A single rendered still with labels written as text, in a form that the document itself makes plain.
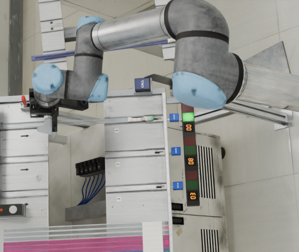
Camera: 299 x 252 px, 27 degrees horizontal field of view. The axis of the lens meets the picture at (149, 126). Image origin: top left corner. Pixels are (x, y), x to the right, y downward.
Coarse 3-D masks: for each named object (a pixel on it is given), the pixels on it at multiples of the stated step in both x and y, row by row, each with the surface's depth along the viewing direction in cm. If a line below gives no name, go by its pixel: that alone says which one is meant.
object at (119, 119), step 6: (66, 120) 201; (72, 120) 201; (78, 120) 201; (84, 120) 200; (90, 120) 200; (96, 120) 200; (102, 120) 200; (108, 120) 200; (114, 120) 200; (120, 120) 200; (126, 120) 200; (150, 120) 200; (6, 126) 201; (12, 126) 201; (18, 126) 201; (24, 126) 201; (30, 126) 201; (36, 126) 201
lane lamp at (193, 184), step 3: (186, 180) 196; (189, 180) 196; (192, 180) 196; (195, 180) 196; (186, 183) 196; (189, 183) 196; (192, 183) 196; (195, 183) 196; (189, 186) 196; (192, 186) 196; (195, 186) 195
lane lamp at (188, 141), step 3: (186, 138) 200; (189, 138) 199; (192, 138) 199; (186, 141) 199; (189, 141) 199; (192, 141) 199; (186, 144) 199; (189, 144) 199; (192, 144) 199; (195, 144) 199
